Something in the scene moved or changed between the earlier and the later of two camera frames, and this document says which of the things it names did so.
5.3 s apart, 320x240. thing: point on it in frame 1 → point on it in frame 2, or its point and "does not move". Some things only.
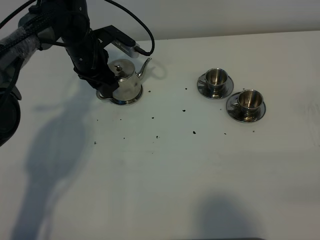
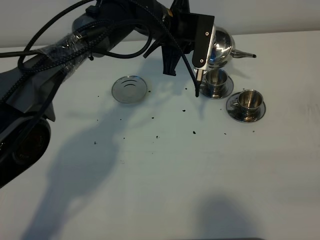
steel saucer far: (202, 88) does not move
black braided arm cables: (10, 37) → (23, 66)
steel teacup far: (215, 79) does not move
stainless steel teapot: (129, 90) → (223, 49)
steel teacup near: (249, 102) does not move
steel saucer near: (235, 112) does not move
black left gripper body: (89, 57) → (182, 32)
